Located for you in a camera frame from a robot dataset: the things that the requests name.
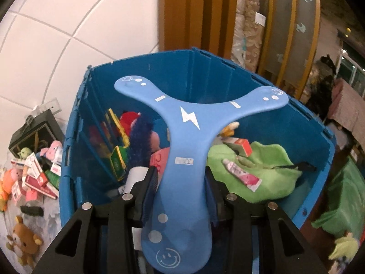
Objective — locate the small red white box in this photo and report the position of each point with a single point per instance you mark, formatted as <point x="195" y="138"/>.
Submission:
<point x="242" y="145"/>

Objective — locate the yellow green dragon plush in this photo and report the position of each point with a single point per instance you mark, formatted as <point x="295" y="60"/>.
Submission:
<point x="346" y="245"/>

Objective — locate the red plush toy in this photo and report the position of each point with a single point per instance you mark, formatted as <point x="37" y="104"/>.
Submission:
<point x="128" y="120"/>

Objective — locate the small black flat item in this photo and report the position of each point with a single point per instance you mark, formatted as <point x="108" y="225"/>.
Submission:
<point x="31" y="210"/>

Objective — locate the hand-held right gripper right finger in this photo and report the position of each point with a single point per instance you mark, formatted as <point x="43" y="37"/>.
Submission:
<point x="212" y="205"/>

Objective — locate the blue plastic storage bin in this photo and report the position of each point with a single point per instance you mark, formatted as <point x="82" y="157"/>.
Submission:
<point x="285" y="125"/>

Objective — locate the green plush toy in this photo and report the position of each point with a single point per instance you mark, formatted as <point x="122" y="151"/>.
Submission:
<point x="273" y="182"/>

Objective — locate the blue three-arm boomerang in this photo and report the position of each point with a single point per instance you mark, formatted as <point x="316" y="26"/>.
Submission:
<point x="182" y="148"/>

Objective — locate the dark cloth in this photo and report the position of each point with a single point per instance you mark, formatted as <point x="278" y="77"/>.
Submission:
<point x="325" y="91"/>

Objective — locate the pink cloth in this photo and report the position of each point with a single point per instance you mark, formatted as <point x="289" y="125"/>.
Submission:
<point x="348" y="105"/>

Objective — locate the pile of red white boxes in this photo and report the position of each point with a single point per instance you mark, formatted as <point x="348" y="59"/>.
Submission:
<point x="35" y="178"/>

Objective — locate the orange plush toy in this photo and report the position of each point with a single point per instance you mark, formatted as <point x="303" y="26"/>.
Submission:
<point x="7" y="182"/>

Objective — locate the pink toothpaste tube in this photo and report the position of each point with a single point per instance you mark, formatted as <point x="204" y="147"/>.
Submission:
<point x="242" y="175"/>

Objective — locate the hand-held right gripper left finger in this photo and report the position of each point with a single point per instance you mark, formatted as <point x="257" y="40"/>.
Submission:
<point x="149" y="197"/>

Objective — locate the white paper roll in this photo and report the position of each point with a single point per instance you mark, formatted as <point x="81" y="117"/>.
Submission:
<point x="135" y="177"/>

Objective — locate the wooden door frame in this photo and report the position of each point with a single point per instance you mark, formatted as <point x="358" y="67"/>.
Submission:
<point x="194" y="11"/>

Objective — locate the green cloth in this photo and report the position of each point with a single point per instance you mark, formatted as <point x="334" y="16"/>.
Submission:
<point x="345" y="194"/>

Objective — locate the brown bear plush toy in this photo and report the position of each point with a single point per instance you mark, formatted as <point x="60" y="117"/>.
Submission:
<point x="24" y="239"/>

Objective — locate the yellow plush toy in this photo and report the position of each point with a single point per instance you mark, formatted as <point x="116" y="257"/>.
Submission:
<point x="229" y="130"/>

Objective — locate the blue fuzzy plush toy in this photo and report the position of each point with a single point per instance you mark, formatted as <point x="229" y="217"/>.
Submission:
<point x="141" y="137"/>

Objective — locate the small green frog plush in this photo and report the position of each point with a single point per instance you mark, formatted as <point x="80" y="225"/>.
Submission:
<point x="25" y="152"/>

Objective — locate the pink pig plush toy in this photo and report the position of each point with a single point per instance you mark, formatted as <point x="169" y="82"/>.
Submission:
<point x="52" y="149"/>

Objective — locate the black gift box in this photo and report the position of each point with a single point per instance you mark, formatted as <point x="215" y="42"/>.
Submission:
<point x="31" y="137"/>

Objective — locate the patterned fabric roll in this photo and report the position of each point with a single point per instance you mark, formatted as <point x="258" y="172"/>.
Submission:
<point x="248" y="34"/>

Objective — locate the green yellow flat box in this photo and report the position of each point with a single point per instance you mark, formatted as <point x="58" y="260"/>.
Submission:
<point x="114" y="124"/>
<point x="118" y="162"/>

